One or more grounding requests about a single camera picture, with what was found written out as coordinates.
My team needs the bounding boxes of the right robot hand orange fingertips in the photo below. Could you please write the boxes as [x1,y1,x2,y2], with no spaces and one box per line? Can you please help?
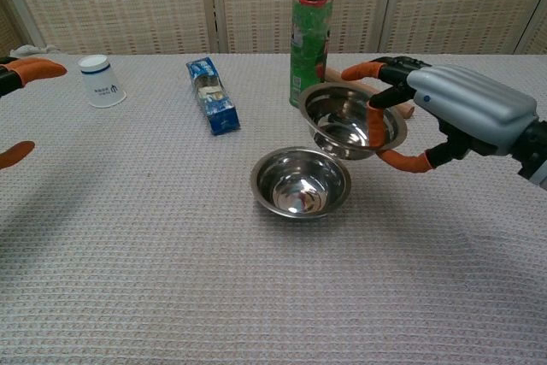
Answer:
[340,56,538,176]

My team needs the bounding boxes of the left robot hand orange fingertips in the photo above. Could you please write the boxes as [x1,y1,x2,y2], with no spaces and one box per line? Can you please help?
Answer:
[0,56,68,171]

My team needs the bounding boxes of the small metal bowl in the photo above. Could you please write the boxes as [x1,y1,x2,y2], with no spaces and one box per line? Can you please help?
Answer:
[250,146,352,216]
[297,82,409,162]
[252,172,350,221]

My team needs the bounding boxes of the woven bamboo screen panel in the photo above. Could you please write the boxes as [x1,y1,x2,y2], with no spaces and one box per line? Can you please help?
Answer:
[0,0,217,56]
[0,0,34,57]
[211,0,397,55]
[515,0,547,56]
[379,0,547,55]

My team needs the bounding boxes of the white paper cup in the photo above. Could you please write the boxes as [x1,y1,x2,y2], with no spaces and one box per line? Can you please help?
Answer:
[77,54,128,109]

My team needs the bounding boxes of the green cylindrical snack can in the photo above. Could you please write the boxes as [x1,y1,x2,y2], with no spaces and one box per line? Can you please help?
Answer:
[289,0,335,109]

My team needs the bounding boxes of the blue cookie package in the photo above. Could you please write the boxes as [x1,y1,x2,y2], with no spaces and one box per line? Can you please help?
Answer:
[185,56,241,136]

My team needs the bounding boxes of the white woven tablecloth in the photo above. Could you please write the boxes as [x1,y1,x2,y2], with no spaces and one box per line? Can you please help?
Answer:
[0,43,547,365]

